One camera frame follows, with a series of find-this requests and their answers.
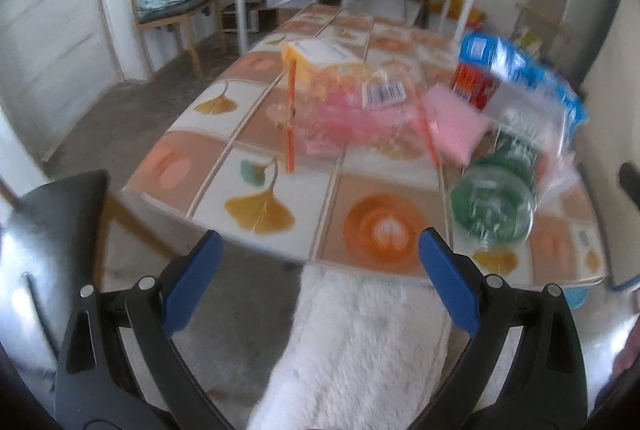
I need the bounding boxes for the green clear plastic bottle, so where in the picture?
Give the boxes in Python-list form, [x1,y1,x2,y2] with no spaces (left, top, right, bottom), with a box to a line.
[450,108,541,246]

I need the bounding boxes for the pink sponge cloth pack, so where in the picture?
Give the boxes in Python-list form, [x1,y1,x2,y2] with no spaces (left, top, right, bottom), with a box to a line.
[424,84,491,167]

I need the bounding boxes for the red drink can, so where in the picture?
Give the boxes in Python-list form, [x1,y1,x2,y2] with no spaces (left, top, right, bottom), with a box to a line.
[451,62,499,110]

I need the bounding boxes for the blue white toothpaste box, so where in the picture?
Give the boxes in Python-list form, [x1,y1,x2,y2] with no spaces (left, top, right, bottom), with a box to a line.
[458,32,589,132]

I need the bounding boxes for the clear bag pink orange print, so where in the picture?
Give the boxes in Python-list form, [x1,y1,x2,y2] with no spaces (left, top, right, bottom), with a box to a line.
[282,63,442,173]

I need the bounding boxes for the yellow white cardboard box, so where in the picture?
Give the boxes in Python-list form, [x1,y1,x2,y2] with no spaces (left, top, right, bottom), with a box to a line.
[282,38,362,86]

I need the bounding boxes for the tiled ginkgo pattern dining table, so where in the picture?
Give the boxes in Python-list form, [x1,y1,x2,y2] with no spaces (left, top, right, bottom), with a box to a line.
[126,5,608,287]

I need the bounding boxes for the white door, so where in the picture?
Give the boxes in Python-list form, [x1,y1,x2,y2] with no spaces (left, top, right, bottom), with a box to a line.
[1,0,122,161]

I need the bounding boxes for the yellow bag under shelf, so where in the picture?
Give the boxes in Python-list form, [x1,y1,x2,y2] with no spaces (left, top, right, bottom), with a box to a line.
[427,0,486,26]

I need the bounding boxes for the wooden chair with cushion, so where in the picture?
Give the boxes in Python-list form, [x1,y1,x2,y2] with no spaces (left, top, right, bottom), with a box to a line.
[129,0,228,80]

